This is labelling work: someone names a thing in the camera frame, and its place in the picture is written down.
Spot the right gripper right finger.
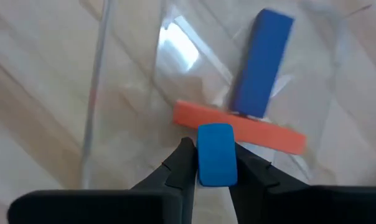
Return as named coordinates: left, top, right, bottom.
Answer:
left=228, top=142, right=376, bottom=224

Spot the long blue rectangular block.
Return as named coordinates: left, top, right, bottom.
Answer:
left=229, top=8, right=295, bottom=119

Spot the clear plastic bin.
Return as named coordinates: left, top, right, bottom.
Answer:
left=78, top=0, right=376, bottom=194

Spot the orange block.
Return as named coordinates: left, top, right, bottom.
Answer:
left=172, top=100, right=308, bottom=156

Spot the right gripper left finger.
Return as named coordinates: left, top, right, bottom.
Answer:
left=6, top=136, right=199, bottom=224

